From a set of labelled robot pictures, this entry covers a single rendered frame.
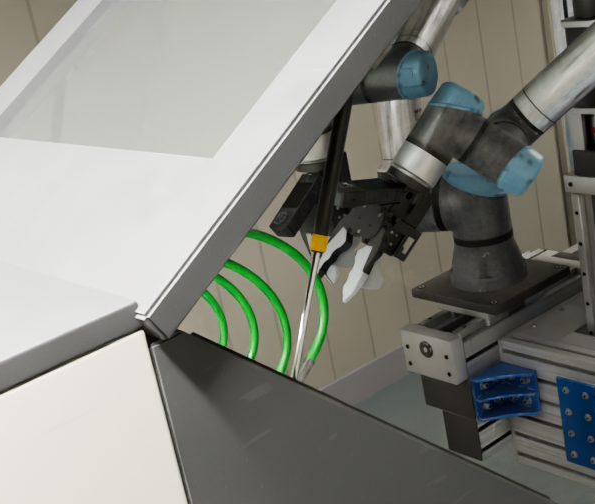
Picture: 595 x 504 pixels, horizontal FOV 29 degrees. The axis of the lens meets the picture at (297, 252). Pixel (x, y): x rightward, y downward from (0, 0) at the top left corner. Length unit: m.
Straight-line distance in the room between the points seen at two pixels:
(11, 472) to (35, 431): 0.04
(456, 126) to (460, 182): 0.47
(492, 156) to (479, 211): 0.48
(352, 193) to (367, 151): 2.46
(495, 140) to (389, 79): 0.22
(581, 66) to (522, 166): 0.19
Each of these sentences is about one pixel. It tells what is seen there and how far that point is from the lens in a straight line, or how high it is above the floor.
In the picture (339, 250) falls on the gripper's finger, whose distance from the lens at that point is 1.75.
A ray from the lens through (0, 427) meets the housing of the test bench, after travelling 1.07.
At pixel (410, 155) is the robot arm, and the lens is 1.71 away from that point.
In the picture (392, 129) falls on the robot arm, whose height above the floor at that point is 1.36.
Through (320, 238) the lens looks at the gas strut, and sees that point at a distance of 1.27.
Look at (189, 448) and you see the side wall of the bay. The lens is 1.18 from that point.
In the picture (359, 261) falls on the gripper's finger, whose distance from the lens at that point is 1.70.
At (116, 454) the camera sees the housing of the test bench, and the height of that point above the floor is 1.36.
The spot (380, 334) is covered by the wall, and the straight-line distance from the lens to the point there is 4.27.
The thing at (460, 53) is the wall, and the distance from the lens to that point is 4.43.
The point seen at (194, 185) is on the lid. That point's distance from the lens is 1.21.
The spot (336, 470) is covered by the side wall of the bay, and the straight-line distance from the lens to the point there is 1.32.
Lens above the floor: 1.85
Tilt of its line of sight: 18 degrees down
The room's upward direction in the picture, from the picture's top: 12 degrees counter-clockwise
